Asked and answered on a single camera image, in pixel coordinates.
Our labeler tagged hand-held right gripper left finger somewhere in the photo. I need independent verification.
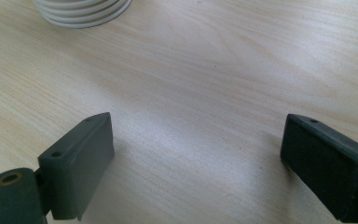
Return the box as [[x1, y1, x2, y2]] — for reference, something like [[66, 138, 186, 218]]
[[37, 111, 116, 222]]

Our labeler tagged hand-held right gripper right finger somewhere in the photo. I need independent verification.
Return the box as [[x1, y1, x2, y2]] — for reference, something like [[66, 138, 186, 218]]
[[280, 113, 358, 224]]

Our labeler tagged stack of white plates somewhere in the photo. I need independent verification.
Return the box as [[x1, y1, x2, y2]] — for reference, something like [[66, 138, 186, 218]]
[[32, 0, 133, 30]]

